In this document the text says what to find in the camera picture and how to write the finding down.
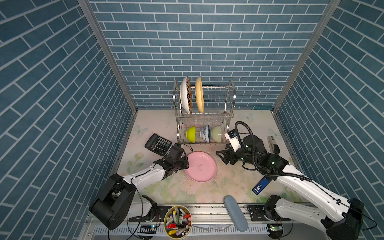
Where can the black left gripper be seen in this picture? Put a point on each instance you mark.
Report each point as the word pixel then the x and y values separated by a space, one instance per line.
pixel 185 160

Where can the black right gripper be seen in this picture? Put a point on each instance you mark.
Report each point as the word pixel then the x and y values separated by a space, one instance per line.
pixel 229 150

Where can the pink plastic plate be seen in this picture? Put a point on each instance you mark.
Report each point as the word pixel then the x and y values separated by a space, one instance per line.
pixel 202 167

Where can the white patterned large bowl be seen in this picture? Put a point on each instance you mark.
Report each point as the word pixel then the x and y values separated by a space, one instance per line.
pixel 185 95

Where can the yellow plastic plate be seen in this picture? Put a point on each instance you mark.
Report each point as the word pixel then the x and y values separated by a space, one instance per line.
pixel 199 95

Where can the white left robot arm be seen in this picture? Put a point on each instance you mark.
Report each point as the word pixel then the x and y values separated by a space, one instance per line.
pixel 120 196

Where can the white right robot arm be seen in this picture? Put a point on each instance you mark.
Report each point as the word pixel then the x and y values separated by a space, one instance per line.
pixel 340 218

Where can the steel two-tier dish rack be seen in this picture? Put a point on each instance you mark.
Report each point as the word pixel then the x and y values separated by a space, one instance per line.
pixel 219 104

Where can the black desk calculator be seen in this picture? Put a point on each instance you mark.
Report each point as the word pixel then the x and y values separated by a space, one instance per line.
pixel 158 145

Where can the pale green small bowl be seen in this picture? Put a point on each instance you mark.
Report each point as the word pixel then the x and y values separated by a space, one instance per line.
pixel 216 134

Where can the lime green small bowl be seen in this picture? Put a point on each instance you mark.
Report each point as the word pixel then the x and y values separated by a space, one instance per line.
pixel 191 134

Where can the blue floral white bowl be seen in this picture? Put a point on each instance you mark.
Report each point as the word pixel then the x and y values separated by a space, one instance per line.
pixel 205 134

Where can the blue card device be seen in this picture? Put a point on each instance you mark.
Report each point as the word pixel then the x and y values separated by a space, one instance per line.
pixel 261 185

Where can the yellow tin pen holder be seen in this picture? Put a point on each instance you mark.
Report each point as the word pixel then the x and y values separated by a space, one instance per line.
pixel 178 222

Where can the grey blue oval case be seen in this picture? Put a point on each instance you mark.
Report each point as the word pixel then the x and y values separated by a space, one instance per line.
pixel 235 213

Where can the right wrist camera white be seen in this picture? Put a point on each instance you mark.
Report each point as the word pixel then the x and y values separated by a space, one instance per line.
pixel 233 137

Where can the aluminium front rail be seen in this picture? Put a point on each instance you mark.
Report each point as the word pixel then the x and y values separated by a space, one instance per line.
pixel 209 221

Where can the aluminium corner frame post left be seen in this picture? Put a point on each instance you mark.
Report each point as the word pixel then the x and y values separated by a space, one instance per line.
pixel 93 22

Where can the aluminium corner frame post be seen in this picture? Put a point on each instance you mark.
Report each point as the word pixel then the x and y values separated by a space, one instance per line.
pixel 93 22
pixel 325 18

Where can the aluminium corner frame post right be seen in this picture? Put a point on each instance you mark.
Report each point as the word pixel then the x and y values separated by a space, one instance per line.
pixel 325 18

